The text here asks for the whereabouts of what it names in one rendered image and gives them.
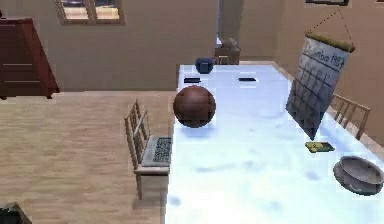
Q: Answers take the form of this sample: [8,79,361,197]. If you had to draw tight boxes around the wooden chair with grey cushion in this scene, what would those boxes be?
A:
[123,99,173,201]

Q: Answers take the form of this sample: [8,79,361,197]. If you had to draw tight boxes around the grey bowl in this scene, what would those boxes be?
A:
[332,155,384,197]

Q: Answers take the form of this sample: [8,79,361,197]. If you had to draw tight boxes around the brown ball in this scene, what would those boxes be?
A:
[172,85,217,129]

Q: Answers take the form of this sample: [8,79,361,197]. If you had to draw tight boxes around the dark blue box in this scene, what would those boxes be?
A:
[194,57,215,75]

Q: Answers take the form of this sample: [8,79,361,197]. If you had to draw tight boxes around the white table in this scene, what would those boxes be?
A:
[164,63,384,224]

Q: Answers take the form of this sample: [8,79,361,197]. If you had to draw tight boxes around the green and yellow card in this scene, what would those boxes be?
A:
[304,141,336,154]

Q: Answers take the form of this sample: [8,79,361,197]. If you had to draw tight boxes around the wooden framed window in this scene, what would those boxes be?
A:
[54,0,127,26]

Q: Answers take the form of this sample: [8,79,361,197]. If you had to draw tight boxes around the black framed picture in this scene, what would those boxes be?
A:
[305,0,350,7]

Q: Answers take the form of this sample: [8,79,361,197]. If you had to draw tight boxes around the dark red wooden dresser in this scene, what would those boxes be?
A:
[0,17,61,101]

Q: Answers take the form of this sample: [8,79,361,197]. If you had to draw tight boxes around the dark grey object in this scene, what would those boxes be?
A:
[0,202,33,224]

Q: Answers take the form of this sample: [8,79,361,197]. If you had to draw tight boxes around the white wall calendar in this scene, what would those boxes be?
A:
[285,31,356,142]

